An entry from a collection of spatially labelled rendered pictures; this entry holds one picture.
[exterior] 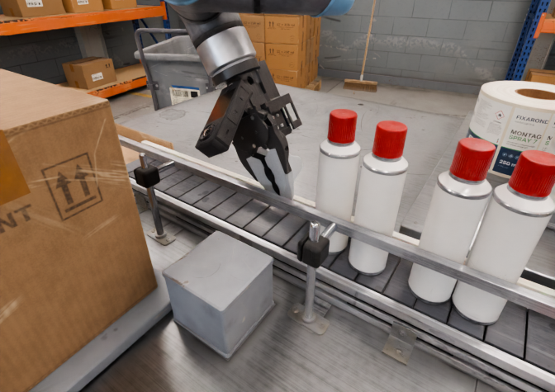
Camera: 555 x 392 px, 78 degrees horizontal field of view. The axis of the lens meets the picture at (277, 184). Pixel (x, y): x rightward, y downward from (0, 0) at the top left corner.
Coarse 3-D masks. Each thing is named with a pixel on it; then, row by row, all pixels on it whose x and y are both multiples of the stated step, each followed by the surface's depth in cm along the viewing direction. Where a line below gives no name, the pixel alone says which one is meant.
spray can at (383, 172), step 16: (384, 128) 36; (400, 128) 36; (384, 144) 37; (400, 144) 37; (368, 160) 39; (384, 160) 38; (400, 160) 38; (368, 176) 39; (384, 176) 38; (400, 176) 38; (368, 192) 40; (384, 192) 39; (400, 192) 40; (368, 208) 41; (384, 208) 40; (368, 224) 42; (384, 224) 41; (352, 240) 46; (352, 256) 46; (368, 256) 44; (384, 256) 44; (368, 272) 45
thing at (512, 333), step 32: (192, 192) 63; (224, 192) 63; (256, 224) 55; (288, 224) 55; (384, 288) 44; (448, 320) 40; (512, 320) 40; (544, 320) 40; (512, 352) 36; (544, 352) 36
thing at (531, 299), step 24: (144, 144) 62; (192, 168) 55; (240, 192) 50; (264, 192) 48; (312, 216) 44; (360, 240) 41; (384, 240) 40; (432, 264) 37; (456, 264) 36; (480, 288) 35; (504, 288) 34; (552, 312) 32
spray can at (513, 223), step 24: (528, 168) 30; (552, 168) 29; (504, 192) 33; (528, 192) 31; (504, 216) 33; (528, 216) 31; (480, 240) 36; (504, 240) 33; (528, 240) 33; (480, 264) 36; (504, 264) 34; (456, 288) 41; (480, 312) 38
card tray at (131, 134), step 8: (120, 128) 95; (128, 128) 93; (128, 136) 95; (136, 136) 92; (144, 136) 90; (152, 136) 88; (160, 144) 87; (168, 144) 85; (128, 152) 88; (136, 152) 88; (128, 160) 84
